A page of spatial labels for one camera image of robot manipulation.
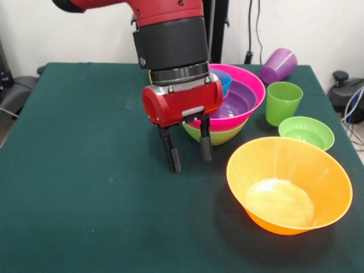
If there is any green cup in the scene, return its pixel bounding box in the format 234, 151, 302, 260
265, 81, 304, 128

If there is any large orange bowl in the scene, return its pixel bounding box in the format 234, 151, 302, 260
226, 136, 354, 236

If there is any purple bowl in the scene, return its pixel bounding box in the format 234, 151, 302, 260
210, 80, 258, 119

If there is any small green bowl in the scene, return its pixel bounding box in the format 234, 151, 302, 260
278, 115, 336, 151

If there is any purple cup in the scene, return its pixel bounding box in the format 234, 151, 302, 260
259, 47, 299, 85

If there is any black robot column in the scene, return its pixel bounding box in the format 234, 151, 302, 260
130, 0, 230, 65

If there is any large pink bowl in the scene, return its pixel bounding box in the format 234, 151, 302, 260
187, 64, 267, 133

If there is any black wall cable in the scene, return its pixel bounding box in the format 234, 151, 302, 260
247, 0, 254, 53
255, 0, 264, 65

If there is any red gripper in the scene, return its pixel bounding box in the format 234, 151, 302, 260
142, 73, 225, 174

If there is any small blue bowl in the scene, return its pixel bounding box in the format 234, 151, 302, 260
209, 68, 233, 100

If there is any medium green bowl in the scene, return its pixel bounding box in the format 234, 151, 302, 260
181, 116, 249, 147

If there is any dark green tablecloth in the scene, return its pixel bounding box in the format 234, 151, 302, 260
0, 61, 364, 273

